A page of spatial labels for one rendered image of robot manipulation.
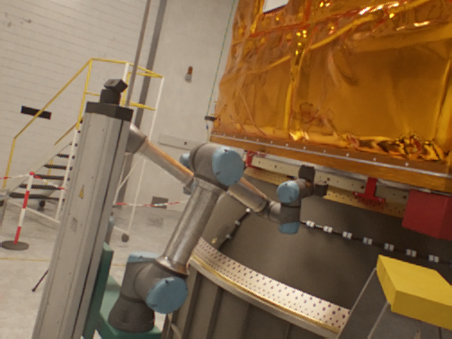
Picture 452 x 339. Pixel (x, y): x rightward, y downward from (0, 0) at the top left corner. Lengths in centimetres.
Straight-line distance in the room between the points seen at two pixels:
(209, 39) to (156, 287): 918
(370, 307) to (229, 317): 82
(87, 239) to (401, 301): 97
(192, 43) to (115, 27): 167
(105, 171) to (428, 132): 106
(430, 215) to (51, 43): 837
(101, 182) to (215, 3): 916
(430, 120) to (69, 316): 132
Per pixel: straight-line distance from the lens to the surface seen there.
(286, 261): 195
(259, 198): 169
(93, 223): 154
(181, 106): 998
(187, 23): 1016
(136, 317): 154
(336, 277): 188
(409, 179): 169
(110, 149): 151
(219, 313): 211
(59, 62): 936
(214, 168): 136
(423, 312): 104
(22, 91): 928
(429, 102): 165
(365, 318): 142
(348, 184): 198
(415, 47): 178
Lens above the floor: 172
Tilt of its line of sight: 2 degrees down
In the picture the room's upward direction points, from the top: 13 degrees clockwise
